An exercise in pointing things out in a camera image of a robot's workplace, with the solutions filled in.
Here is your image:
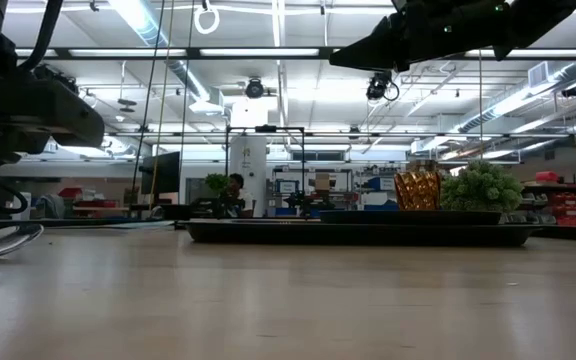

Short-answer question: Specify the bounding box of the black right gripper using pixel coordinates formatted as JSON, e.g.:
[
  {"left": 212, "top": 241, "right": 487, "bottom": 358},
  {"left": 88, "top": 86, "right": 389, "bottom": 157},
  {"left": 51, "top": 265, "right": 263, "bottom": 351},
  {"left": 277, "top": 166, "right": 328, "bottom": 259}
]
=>
[{"left": 328, "top": 0, "right": 512, "bottom": 73}]

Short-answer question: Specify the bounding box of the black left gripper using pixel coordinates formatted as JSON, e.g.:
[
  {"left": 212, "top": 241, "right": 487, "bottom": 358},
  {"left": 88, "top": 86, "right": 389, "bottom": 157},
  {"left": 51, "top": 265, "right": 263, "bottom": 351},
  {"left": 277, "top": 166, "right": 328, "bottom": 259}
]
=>
[{"left": 0, "top": 67, "right": 106, "bottom": 239}]

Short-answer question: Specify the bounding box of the spoon with yellow handle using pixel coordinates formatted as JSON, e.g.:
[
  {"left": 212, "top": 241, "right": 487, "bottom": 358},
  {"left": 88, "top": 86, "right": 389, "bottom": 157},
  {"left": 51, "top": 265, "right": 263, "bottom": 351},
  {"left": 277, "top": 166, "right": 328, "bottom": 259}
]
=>
[{"left": 0, "top": 222, "right": 45, "bottom": 261}]

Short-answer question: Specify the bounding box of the amber glass cup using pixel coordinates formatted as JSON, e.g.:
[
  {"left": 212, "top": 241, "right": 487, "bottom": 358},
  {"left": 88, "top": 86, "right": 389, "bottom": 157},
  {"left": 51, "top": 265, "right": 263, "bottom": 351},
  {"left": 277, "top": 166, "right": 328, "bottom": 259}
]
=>
[{"left": 393, "top": 171, "right": 442, "bottom": 212}]

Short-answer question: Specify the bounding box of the black rectangular tray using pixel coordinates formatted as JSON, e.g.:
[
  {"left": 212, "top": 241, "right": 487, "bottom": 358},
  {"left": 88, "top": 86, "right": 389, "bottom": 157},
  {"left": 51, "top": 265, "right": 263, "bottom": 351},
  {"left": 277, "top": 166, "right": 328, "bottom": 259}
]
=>
[{"left": 183, "top": 219, "right": 543, "bottom": 248}]

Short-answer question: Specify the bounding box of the white pillar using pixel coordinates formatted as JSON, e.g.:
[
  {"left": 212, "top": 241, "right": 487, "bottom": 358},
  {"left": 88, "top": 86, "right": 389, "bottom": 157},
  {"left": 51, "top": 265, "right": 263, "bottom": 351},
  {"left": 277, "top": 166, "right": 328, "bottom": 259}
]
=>
[{"left": 228, "top": 135, "right": 268, "bottom": 219}]

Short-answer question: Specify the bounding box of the small green artificial plant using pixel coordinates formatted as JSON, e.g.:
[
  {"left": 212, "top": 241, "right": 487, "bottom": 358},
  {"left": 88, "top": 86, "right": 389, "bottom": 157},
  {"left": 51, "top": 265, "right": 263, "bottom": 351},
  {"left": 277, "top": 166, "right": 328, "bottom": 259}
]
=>
[{"left": 440, "top": 159, "right": 524, "bottom": 214}]

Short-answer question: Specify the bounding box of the black monitor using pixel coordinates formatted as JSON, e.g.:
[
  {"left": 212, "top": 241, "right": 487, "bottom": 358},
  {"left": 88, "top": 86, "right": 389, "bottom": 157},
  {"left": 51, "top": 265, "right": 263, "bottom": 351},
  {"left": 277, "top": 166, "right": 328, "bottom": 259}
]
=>
[{"left": 140, "top": 151, "right": 182, "bottom": 197}]

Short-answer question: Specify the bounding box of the person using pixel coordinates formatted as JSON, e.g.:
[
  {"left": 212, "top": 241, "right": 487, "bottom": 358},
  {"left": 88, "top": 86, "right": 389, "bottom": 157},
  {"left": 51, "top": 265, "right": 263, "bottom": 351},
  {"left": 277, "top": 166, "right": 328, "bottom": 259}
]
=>
[{"left": 225, "top": 173, "right": 255, "bottom": 219}]

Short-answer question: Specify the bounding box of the background green plant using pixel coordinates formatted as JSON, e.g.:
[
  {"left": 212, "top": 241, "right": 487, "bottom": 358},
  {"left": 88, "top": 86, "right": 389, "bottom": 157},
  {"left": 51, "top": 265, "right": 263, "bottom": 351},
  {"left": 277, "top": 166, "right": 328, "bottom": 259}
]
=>
[{"left": 204, "top": 172, "right": 230, "bottom": 197}]

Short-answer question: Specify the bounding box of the red storage bin shelf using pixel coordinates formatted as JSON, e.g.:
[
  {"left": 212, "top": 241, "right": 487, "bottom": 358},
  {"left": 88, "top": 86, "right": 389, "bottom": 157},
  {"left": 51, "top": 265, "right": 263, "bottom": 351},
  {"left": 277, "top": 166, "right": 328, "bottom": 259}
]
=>
[{"left": 520, "top": 169, "right": 576, "bottom": 229}]

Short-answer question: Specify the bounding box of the black overhead camera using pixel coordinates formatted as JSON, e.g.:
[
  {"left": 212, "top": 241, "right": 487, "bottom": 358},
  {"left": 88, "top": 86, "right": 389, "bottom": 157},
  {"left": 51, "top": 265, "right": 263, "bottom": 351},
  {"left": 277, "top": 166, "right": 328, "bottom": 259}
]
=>
[{"left": 366, "top": 69, "right": 400, "bottom": 102}]

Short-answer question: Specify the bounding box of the black ceiling camera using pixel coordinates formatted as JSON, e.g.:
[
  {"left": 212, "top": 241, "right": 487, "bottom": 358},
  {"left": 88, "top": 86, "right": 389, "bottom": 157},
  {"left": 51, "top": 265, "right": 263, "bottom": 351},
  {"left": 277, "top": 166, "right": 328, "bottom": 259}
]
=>
[{"left": 245, "top": 77, "right": 266, "bottom": 100}]

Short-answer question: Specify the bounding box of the black background rig frame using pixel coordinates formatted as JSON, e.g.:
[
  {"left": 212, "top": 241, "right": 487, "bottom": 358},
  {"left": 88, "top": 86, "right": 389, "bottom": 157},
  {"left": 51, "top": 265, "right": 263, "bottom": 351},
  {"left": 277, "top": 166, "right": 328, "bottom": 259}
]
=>
[{"left": 224, "top": 124, "right": 307, "bottom": 219}]

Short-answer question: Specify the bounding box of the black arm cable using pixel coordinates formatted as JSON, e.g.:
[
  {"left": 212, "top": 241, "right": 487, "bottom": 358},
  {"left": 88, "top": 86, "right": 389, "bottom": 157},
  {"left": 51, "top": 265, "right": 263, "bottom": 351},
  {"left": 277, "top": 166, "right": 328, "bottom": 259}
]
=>
[{"left": 17, "top": 0, "right": 64, "bottom": 74}]

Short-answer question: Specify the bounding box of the white hanging ring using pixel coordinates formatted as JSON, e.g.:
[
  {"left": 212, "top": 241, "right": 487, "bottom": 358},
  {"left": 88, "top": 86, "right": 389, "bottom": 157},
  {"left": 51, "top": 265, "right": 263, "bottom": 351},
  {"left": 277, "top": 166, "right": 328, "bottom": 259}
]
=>
[{"left": 193, "top": 3, "right": 221, "bottom": 36}]

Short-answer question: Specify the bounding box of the black aluminium rig frame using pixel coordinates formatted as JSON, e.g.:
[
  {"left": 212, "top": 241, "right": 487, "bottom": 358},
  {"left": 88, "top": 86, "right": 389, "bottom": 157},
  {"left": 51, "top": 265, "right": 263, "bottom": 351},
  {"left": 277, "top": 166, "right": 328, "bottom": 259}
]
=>
[{"left": 0, "top": 46, "right": 576, "bottom": 241}]

